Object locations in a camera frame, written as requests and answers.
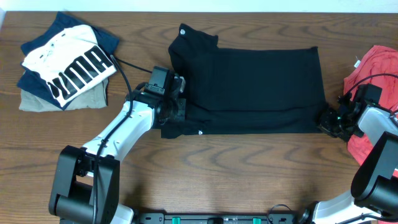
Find black polo shirt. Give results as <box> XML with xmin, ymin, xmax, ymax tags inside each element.
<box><xmin>161</xmin><ymin>24</ymin><xmax>327</xmax><ymax>139</ymax></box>

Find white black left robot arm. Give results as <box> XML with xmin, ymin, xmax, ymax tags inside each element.
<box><xmin>49</xmin><ymin>90</ymin><xmax>186</xmax><ymax>223</ymax></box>

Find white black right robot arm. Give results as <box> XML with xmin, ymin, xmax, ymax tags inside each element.
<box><xmin>296</xmin><ymin>104</ymin><xmax>397</xmax><ymax>223</ymax></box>

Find red t-shirt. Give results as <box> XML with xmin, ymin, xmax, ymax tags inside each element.
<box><xmin>343</xmin><ymin>45</ymin><xmax>397</xmax><ymax>165</ymax></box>

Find white shirt black letters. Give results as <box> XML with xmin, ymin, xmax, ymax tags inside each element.
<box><xmin>22</xmin><ymin>25</ymin><xmax>116</xmax><ymax>106</ymax></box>

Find navy blue folded garment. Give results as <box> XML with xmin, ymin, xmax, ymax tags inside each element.
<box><xmin>17</xmin><ymin>12</ymin><xmax>119</xmax><ymax>110</ymax></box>

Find grey beige folded garment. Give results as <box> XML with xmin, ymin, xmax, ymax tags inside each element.
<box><xmin>19</xmin><ymin>79</ymin><xmax>109</xmax><ymax>112</ymax></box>

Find black base rail green tabs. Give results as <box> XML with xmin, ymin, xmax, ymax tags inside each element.
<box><xmin>132</xmin><ymin>213</ymin><xmax>297</xmax><ymax>224</ymax></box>

